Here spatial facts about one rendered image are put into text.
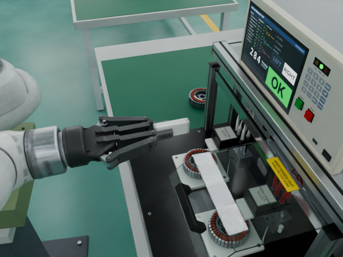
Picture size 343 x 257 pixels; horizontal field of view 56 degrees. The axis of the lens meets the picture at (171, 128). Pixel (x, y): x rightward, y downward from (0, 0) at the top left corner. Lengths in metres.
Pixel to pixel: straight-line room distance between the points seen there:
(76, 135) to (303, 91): 0.46
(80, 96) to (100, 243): 1.35
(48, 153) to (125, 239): 1.31
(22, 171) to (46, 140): 0.06
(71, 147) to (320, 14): 0.59
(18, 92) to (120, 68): 0.73
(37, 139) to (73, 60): 2.70
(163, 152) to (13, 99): 0.51
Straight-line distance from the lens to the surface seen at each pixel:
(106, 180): 2.08
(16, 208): 1.03
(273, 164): 0.76
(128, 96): 1.44
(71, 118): 2.57
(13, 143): 0.59
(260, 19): 0.85
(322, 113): 0.69
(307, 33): 0.71
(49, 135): 0.59
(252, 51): 0.90
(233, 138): 1.00
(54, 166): 0.60
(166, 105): 1.38
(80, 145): 0.58
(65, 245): 1.88
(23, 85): 1.03
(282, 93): 0.79
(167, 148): 1.16
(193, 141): 1.19
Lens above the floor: 1.61
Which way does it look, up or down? 43 degrees down
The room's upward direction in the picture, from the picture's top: straight up
